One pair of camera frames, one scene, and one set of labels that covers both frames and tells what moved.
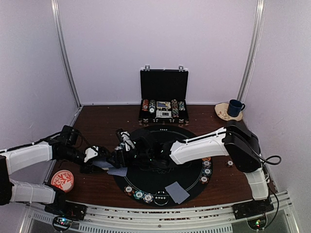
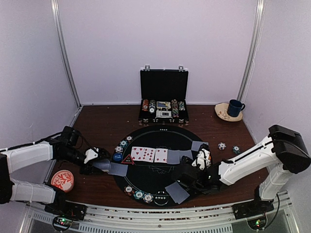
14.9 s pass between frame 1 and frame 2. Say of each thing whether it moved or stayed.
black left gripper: stayed
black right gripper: moved
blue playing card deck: stayed
